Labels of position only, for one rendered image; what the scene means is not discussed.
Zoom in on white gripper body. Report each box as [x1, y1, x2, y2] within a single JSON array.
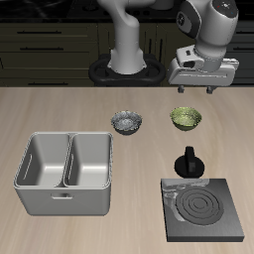
[[167, 58, 240, 87]]

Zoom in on green fluted bowl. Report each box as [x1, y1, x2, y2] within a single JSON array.
[[169, 106, 202, 132]]

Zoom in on grey fluted bowl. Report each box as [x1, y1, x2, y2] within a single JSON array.
[[110, 110, 144, 136]]

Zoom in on round black knob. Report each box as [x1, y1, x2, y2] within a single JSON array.
[[174, 146, 205, 180]]

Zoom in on dark grey stove plate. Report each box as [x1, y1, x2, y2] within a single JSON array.
[[160, 178, 246, 243]]

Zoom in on dark kitchen cupboards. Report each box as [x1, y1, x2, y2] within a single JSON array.
[[0, 0, 254, 88]]

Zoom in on white two-bin basket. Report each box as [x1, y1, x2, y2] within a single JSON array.
[[13, 131, 114, 217]]

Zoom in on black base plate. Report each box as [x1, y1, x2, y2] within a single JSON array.
[[87, 54, 166, 83]]

